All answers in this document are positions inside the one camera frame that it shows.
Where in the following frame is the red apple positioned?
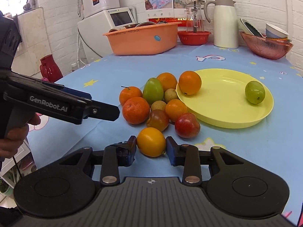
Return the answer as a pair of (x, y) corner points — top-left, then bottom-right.
(175, 113), (200, 138)

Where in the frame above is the red vase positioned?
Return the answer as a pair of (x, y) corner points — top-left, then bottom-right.
(40, 54), (63, 82)

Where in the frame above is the pink glass bowl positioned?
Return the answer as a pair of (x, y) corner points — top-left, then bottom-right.
(240, 32), (293, 60)

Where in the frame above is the small orange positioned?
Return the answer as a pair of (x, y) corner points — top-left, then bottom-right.
(165, 99), (188, 122)

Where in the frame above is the green mango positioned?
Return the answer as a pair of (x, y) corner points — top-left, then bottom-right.
(143, 77), (164, 106)

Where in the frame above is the orange plastic basket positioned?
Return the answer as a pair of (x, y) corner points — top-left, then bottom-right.
(104, 22), (179, 55)

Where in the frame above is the yellow plastic plate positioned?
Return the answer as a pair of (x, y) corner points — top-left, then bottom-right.
(176, 68), (274, 129)

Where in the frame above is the white countertop appliance with screen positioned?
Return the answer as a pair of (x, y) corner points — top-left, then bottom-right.
(77, 7), (137, 63)

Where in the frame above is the glass pitcher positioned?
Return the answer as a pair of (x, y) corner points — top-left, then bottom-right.
(186, 1), (204, 33)

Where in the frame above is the small yellow-orange citrus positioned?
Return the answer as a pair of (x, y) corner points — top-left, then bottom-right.
(137, 127), (166, 157)

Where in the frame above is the large orange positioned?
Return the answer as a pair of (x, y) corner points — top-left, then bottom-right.
(178, 71), (202, 96)

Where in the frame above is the tan longan fruit back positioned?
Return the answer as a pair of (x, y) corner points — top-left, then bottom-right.
(164, 88), (179, 103)

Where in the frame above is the white green dish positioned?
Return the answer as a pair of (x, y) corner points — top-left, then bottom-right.
(239, 19), (263, 37)

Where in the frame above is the steel pot lid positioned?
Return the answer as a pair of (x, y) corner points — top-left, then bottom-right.
(135, 22), (156, 27)

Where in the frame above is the blue white ceramic bowl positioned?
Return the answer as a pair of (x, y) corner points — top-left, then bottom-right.
(266, 23), (289, 38)

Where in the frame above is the tangerine with stem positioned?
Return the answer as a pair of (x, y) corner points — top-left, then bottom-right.
(119, 86), (142, 106)

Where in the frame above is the red plastic colander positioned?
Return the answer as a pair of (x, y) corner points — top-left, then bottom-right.
(178, 31), (211, 46)

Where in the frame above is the dark red-brown plum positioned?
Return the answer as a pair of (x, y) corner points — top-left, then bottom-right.
(146, 109), (169, 132)

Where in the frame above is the green apple front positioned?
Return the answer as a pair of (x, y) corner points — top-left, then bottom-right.
(245, 81), (266, 105)

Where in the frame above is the person's left hand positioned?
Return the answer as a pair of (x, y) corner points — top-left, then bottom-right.
(0, 114), (41, 159)

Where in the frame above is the white thermos jug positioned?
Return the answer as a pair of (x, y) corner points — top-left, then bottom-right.
(203, 0), (239, 48)

